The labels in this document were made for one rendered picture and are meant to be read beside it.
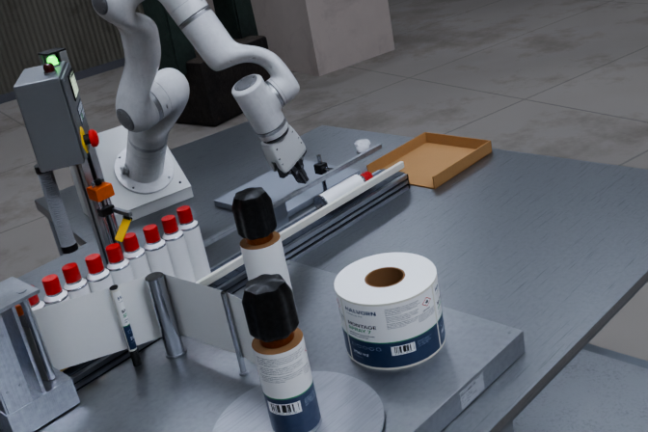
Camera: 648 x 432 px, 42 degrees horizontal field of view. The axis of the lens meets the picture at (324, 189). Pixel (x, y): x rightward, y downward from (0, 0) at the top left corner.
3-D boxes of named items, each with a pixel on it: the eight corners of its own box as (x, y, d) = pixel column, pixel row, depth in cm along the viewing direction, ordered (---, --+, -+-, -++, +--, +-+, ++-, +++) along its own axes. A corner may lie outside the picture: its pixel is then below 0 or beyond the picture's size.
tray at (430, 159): (435, 189, 247) (433, 176, 245) (367, 176, 265) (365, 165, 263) (492, 151, 265) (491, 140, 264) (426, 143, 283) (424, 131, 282)
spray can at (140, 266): (146, 321, 194) (122, 242, 187) (136, 314, 198) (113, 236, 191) (166, 311, 197) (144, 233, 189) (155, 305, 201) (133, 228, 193)
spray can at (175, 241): (192, 300, 200) (171, 223, 192) (174, 299, 202) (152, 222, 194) (202, 288, 204) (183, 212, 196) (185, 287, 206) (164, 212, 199)
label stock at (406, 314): (409, 302, 182) (400, 242, 176) (466, 340, 165) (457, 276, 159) (329, 338, 174) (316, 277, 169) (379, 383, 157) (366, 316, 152)
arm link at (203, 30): (228, -8, 212) (299, 92, 218) (176, 29, 209) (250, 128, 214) (234, -14, 203) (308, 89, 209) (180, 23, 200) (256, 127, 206)
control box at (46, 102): (40, 174, 177) (12, 87, 169) (48, 148, 192) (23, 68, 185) (89, 162, 178) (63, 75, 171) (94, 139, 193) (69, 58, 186)
